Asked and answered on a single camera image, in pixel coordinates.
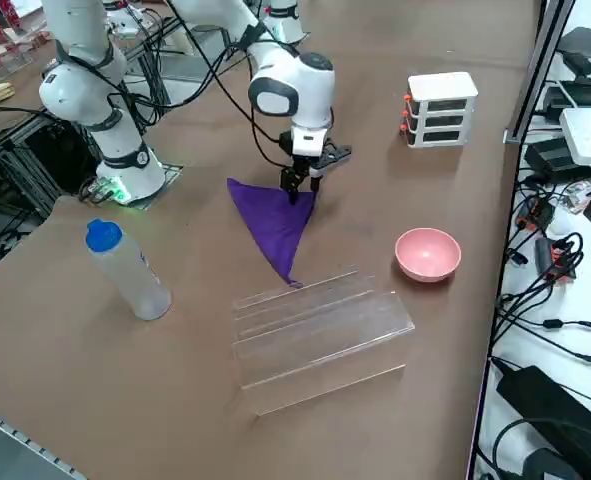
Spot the pink bowl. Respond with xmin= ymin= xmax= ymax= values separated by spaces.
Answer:
xmin=394 ymin=227 xmax=463 ymax=284

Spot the white mini drawer cabinet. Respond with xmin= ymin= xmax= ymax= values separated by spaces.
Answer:
xmin=399 ymin=71 xmax=479 ymax=150

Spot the small black adapter box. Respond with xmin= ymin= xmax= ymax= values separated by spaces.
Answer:
xmin=524 ymin=138 xmax=579 ymax=177

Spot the clear bottle with blue cap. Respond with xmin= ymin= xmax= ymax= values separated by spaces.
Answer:
xmin=85 ymin=218 xmax=172 ymax=322

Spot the aluminium frame post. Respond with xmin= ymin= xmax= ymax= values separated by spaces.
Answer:
xmin=504 ymin=0 xmax=576 ymax=146

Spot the purple towel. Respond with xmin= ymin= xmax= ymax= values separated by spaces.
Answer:
xmin=226 ymin=177 xmax=319 ymax=290

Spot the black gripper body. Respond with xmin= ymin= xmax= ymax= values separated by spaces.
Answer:
xmin=279 ymin=128 xmax=336 ymax=169

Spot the aluminium table edge rail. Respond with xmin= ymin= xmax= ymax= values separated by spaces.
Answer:
xmin=0 ymin=403 xmax=87 ymax=480

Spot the large black power brick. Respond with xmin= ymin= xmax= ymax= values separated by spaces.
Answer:
xmin=496 ymin=364 xmax=591 ymax=480

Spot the clear acrylic stepped rack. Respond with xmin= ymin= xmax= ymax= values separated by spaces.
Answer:
xmin=232 ymin=269 xmax=416 ymax=417

